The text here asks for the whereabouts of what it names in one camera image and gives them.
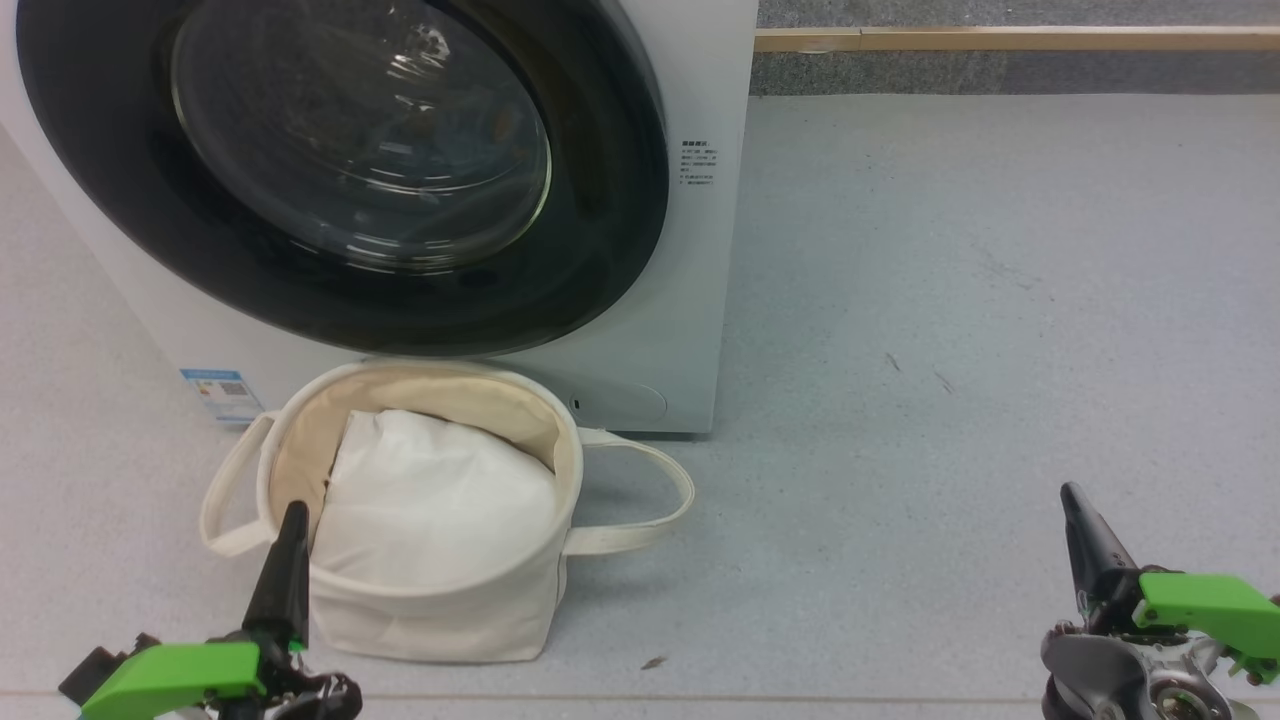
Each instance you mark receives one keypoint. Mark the blue energy label sticker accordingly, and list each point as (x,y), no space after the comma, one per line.
(222,396)

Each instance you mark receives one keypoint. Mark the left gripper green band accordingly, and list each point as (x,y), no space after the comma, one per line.
(170,675)

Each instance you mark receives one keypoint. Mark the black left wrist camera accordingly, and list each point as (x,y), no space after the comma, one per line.
(90,675)

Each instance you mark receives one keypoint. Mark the washing machine door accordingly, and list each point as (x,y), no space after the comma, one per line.
(100,150)

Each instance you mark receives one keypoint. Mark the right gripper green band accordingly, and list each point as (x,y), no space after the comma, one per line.
(1200,605)

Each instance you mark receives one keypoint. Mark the white oval filter cover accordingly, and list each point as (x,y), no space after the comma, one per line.
(620,402)

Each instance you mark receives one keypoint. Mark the white front-load washing machine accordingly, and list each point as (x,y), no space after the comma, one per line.
(690,300)

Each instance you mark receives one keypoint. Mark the cream fabric laundry basket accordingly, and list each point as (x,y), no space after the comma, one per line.
(430,625)

